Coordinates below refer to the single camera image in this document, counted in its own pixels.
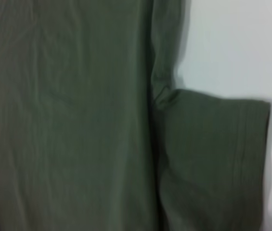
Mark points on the dark green shirt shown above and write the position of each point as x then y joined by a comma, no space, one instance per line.
90,120

